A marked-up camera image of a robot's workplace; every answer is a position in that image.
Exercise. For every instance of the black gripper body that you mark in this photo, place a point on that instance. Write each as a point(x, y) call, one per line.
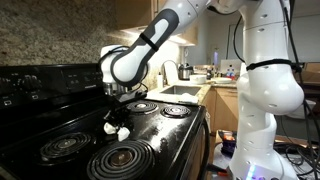
point(118, 110)

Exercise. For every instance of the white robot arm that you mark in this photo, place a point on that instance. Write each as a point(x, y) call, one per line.
point(266, 89)

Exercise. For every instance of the steel kitchen sink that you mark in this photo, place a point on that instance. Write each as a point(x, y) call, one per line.
point(179, 90)

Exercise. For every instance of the white laptop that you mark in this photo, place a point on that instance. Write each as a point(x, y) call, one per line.
point(228, 65)

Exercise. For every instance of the black electric stove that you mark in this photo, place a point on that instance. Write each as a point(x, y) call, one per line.
point(51, 128)

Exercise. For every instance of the wooden lower cabinet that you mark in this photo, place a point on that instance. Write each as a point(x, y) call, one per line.
point(222, 105)

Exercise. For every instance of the white napkin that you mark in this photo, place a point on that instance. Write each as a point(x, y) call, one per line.
point(121, 132)

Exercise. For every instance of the white bowl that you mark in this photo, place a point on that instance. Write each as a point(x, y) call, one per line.
point(197, 79)

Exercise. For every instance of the white towel on counter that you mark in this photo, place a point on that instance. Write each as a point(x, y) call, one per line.
point(188, 98)

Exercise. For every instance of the wooden upper cabinet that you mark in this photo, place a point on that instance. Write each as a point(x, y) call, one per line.
point(134, 15)

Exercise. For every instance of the wooden cabinet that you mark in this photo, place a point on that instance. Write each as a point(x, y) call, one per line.
point(222, 105)
point(134, 15)

